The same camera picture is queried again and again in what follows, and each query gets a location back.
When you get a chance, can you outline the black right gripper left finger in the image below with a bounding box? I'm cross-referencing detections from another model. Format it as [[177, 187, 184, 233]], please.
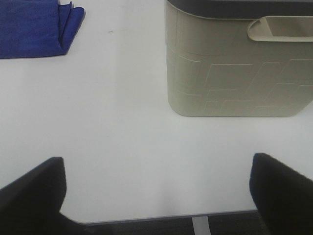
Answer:
[[0, 157, 93, 235]]

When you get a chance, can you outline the beige plastic basket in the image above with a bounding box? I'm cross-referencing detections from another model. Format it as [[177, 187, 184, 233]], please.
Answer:
[[165, 0, 313, 117]]

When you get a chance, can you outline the folded blue towel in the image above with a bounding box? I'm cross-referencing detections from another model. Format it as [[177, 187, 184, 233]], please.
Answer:
[[0, 0, 85, 59]]

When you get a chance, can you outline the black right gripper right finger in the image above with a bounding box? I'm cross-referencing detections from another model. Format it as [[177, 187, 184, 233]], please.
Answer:
[[249, 153, 313, 235]]

